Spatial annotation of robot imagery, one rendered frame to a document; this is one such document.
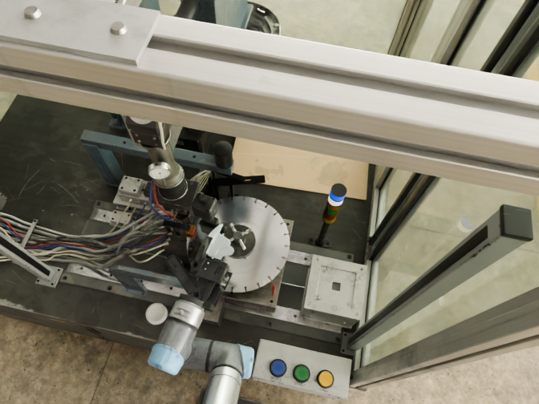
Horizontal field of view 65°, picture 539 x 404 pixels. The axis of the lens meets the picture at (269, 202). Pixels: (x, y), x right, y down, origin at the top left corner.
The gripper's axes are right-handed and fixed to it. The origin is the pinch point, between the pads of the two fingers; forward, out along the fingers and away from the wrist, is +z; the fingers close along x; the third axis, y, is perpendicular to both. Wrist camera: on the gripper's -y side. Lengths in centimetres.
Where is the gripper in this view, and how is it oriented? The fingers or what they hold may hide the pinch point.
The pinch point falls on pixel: (218, 230)
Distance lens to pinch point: 110.1
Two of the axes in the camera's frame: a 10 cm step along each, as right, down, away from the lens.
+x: -1.1, -4.9, -8.6
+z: 3.6, -8.3, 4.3
